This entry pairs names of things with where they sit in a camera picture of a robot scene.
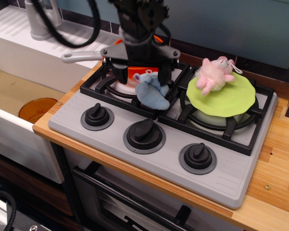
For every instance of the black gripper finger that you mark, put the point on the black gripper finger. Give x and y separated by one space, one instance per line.
120 71
164 72

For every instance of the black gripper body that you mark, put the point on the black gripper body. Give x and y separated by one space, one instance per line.
140 52

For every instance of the pink plush toy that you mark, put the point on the pink plush toy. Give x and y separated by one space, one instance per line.
213 75

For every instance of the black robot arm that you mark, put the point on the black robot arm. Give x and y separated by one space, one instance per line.
138 17

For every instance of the black left burner grate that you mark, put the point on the black left burner grate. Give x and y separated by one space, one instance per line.
103 86

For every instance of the black burner grate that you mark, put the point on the black burner grate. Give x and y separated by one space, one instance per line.
239 133
103 86

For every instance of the blue plush toy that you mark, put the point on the blue plush toy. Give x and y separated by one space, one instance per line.
150 92

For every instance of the black left stove knob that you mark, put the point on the black left stove knob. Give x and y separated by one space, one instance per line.
97 118

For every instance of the black stove knob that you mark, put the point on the black stove knob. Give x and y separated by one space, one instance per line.
198 159
144 137
97 118

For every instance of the black middle stove knob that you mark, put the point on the black middle stove knob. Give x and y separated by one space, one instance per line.
144 137

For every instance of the green round cloth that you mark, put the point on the green round cloth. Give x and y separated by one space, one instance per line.
233 99

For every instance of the grey toy faucet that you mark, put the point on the grey toy faucet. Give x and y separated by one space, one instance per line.
39 30

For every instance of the white toy sink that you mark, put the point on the white toy sink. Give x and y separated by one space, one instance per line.
30 69

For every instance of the black right stove knob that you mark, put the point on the black right stove knob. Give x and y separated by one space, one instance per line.
198 159

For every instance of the black right burner grate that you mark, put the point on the black right burner grate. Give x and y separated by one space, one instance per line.
239 133

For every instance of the grey toy stove top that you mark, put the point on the grey toy stove top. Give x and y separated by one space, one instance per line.
226 184

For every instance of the toy oven door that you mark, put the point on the toy oven door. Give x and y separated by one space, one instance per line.
121 203

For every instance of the orange pot grey handle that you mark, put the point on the orange pot grey handle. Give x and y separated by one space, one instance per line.
81 56

